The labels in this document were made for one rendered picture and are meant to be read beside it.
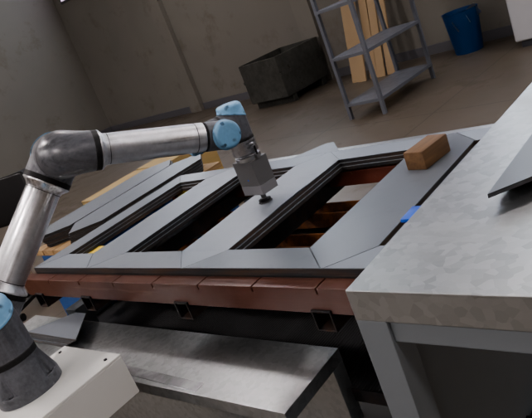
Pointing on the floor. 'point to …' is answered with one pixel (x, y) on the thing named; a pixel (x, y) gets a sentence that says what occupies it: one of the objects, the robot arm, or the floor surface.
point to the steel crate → (284, 73)
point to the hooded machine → (527, 21)
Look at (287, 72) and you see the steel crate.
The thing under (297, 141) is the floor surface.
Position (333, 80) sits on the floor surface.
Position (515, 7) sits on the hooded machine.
